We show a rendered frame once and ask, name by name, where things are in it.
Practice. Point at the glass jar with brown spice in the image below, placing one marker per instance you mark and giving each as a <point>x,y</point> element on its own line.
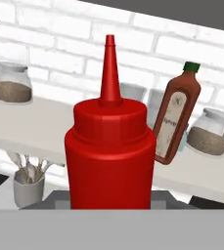
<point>211,134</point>
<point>13,85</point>

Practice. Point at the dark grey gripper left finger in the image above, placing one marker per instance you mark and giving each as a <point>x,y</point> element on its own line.
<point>58,199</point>

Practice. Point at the brown sauce bottle green cap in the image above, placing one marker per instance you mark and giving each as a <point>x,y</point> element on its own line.
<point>178,117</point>

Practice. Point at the dark grey wall cabinet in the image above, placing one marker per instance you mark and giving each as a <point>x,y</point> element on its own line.
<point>182,13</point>

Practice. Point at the red squeeze condiment bottle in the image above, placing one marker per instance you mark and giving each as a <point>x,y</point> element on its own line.
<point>110,156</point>

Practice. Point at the grey utensil pot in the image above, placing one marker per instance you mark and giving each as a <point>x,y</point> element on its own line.
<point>28,192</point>

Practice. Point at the white kitchen utensil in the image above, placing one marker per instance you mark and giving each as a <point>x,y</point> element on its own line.
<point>42,169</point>
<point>20,166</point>

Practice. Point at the white wall shelf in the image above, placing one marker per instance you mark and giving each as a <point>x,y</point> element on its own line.
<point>32,128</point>

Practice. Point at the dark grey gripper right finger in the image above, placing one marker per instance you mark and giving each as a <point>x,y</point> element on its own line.
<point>160,199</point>

